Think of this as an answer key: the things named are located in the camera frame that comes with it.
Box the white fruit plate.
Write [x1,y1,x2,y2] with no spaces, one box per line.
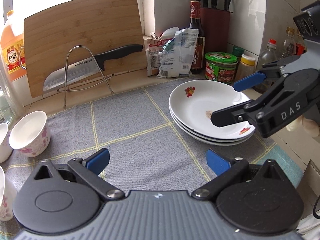
[170,112,252,146]
[169,109,253,142]

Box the white stained plate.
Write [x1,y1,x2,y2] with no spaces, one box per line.
[169,80,255,141]

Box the pink floral bowl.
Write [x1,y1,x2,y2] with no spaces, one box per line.
[9,111,51,158]

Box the white floral bowl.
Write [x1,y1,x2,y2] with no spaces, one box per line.
[0,167,17,221]

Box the right gloved hand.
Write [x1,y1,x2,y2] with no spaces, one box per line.
[286,115,319,138]

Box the yellow lid spice jar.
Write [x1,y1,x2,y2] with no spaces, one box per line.
[234,54,256,81]

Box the clear glass bottle red cap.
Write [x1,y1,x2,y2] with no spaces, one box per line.
[253,38,278,94]

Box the small green lid jar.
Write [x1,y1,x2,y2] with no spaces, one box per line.
[232,46,244,62]

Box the green lid sauce jar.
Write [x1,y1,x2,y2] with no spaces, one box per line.
[204,52,238,84]

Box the green label oil bottle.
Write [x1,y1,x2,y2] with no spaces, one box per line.
[281,27,296,58]

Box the red label sauce bottle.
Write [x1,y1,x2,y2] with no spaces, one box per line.
[296,29,306,55]

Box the grey blue checked dish mat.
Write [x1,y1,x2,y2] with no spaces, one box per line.
[0,76,304,238]

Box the dark soy sauce bottle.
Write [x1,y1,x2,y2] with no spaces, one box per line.
[189,1,205,74]

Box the dark red knife block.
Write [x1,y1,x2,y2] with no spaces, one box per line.
[196,0,231,53]

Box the white blue seasoning bag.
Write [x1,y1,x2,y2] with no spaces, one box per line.
[157,28,199,78]

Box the stack of clear plastic cups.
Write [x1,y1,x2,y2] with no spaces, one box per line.
[1,56,25,119]

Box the red white clipped bag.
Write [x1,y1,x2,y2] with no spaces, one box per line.
[145,27,179,76]

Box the bamboo cutting board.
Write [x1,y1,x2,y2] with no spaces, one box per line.
[23,0,144,98]

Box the orange cooking wine jug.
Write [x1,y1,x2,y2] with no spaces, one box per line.
[1,10,27,81]

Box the metal wire board rack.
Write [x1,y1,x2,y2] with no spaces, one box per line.
[55,46,113,109]

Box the black handled kitchen knife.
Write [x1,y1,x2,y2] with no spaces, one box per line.
[43,44,143,93]

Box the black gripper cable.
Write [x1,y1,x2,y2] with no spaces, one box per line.
[312,194,320,221]

